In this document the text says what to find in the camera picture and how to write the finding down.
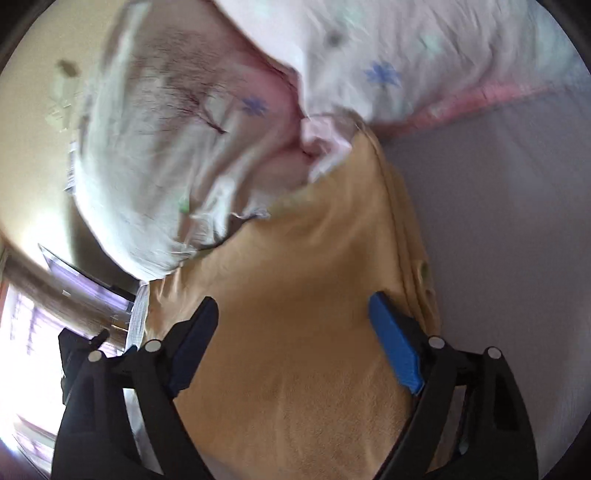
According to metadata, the tan knit garment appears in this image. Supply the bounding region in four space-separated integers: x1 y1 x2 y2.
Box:
145 130 440 479

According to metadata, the window with bars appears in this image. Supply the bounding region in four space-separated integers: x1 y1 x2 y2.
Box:
1 283 64 477

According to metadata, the lilac bed sheet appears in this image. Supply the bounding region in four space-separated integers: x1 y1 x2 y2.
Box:
385 86 590 472

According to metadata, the pink floral pillow with tree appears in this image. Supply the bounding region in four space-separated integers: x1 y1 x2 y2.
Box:
74 1 312 282

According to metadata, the pink floral pillow plain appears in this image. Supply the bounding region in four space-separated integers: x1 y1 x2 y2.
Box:
218 1 590 135

